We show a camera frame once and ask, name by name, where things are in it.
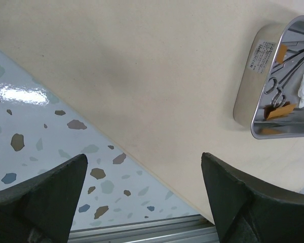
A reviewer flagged brown bandage vertical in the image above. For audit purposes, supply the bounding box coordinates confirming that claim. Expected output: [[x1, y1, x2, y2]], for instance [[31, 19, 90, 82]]
[[264, 104, 296, 120]]

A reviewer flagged steel instrument tray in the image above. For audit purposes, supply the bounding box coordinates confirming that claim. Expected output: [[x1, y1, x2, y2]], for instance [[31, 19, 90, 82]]
[[233, 16, 304, 139]]

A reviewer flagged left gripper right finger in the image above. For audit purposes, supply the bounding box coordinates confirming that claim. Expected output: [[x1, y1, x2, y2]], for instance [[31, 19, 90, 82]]
[[201, 153, 304, 242]]

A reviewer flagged aluminium rail frame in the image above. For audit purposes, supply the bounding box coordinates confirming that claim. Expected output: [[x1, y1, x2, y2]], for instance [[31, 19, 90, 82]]
[[68, 215, 219, 243]]

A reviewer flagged brown bandage horizontal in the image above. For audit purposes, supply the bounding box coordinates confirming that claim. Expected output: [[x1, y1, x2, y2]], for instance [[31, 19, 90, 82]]
[[276, 44, 288, 64]]

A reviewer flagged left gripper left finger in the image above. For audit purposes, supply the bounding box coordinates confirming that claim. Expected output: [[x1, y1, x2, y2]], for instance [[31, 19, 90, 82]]
[[0, 154, 88, 242]]

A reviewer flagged beige cloth mat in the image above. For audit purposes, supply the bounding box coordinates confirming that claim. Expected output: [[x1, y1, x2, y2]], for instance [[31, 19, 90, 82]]
[[0, 1, 304, 218]]

